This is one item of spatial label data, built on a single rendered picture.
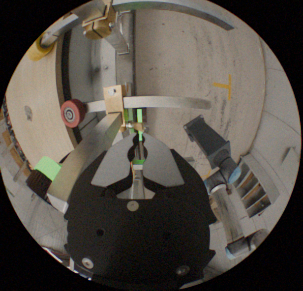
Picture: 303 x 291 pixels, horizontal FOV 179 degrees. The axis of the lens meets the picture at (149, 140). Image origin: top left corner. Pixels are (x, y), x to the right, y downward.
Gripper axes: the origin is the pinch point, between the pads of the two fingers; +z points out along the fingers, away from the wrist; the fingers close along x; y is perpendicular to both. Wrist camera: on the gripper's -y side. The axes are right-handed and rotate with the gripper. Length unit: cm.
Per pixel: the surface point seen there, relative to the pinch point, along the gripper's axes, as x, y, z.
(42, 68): -32.2, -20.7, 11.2
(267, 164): 271, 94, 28
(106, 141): -5.9, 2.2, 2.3
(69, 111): -20.2, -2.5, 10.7
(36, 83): -37.2, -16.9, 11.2
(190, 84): 53, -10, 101
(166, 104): 6.4, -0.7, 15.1
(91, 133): -8.4, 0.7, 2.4
